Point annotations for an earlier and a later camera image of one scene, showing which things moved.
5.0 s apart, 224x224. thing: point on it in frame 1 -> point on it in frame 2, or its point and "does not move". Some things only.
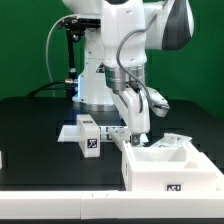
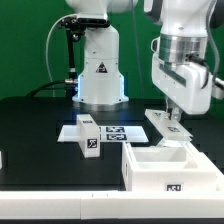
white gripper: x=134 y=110 -> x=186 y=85
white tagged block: x=120 y=135 -> x=168 y=129
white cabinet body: x=166 y=167 does not move
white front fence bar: x=111 y=204 does not move
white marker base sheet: x=71 y=134 does not move
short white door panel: x=172 y=140 does not move
